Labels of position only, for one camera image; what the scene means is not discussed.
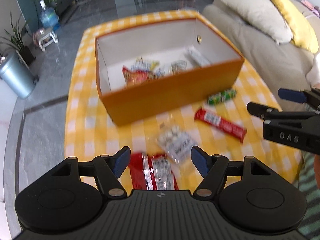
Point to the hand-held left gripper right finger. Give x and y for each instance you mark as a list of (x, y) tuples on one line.
[(200, 161)]

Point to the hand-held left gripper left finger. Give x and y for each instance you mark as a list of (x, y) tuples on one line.
[(121, 161)]

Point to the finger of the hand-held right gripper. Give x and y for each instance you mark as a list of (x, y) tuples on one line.
[(290, 95), (262, 108)]

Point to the clear packet of white candies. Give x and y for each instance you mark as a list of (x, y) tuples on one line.
[(175, 140)]

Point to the red white snack packet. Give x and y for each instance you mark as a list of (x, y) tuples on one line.
[(152, 172)]

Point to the red snack bar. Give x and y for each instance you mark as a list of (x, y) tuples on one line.
[(220, 123)]

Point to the orange cardboard box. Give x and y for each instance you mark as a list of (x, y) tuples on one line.
[(175, 90)]

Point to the red yellow snack stick bag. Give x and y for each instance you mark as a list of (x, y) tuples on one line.
[(136, 77)]

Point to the clear packet of dark candies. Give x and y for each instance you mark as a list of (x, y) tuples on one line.
[(178, 66)]

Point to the yellow snack packet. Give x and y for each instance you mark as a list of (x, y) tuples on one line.
[(145, 65)]

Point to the white sock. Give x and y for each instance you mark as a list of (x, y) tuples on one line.
[(314, 70)]

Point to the beige sofa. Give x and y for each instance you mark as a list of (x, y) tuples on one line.
[(265, 55)]

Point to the yellow checkered tablecloth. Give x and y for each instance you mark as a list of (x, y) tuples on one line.
[(85, 120)]

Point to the striped teal pants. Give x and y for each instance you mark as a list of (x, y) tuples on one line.
[(308, 200)]

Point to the yellow pillow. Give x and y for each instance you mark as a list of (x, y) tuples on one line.
[(292, 17)]

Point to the beige pillow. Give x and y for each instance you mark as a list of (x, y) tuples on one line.
[(260, 15)]

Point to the silver pedal trash can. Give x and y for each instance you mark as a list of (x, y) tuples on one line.
[(17, 76)]

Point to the small white pink stool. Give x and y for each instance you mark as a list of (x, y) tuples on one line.
[(46, 36)]

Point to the blue water jug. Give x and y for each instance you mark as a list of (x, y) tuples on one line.
[(48, 17)]

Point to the potted long-leaf plant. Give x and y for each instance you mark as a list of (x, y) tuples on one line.
[(16, 36)]

